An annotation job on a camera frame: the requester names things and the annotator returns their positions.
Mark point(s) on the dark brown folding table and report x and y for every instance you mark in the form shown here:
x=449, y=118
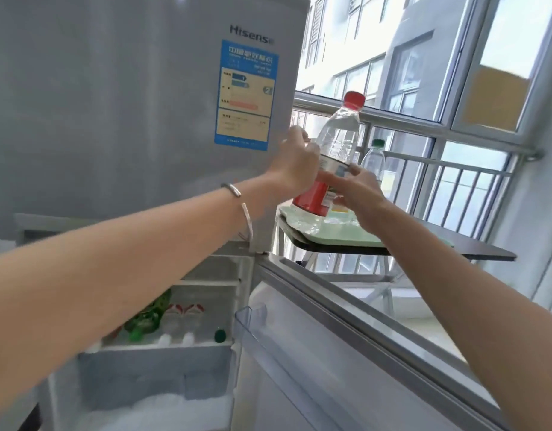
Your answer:
x=473, y=251

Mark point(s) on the blue label sticker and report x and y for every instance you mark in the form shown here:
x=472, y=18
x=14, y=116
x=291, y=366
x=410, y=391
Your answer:
x=247, y=94

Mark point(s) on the person's right forearm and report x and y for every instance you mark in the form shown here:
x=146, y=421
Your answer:
x=460, y=309

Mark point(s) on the water bottle red cap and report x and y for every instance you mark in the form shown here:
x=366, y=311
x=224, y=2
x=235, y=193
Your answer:
x=341, y=130

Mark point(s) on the clear water bottle green cap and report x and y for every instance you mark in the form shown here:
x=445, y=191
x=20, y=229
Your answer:
x=220, y=335
x=374, y=163

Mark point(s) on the green tray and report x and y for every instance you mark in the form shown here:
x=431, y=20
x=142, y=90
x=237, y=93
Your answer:
x=348, y=237

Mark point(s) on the green plum drink bottle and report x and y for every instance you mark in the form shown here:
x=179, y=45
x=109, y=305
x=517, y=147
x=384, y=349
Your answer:
x=143, y=320

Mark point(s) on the white balcony window frame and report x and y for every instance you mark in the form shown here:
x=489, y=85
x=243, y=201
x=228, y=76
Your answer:
x=473, y=53

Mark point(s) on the metal balcony railing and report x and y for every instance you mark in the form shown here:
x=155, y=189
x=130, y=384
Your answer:
x=437, y=130

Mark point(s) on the person's right hand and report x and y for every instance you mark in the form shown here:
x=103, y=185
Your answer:
x=359, y=197

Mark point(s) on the person's left hand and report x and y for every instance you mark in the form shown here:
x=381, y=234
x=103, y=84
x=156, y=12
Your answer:
x=298, y=166

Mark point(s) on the person's left forearm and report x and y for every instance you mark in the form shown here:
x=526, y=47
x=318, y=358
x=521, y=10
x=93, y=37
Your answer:
x=123, y=273

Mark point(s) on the brown cardboard sheet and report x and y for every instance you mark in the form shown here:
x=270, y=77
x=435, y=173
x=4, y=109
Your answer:
x=496, y=100

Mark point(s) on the grey refrigerator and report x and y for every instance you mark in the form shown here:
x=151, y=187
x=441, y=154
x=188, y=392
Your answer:
x=101, y=130

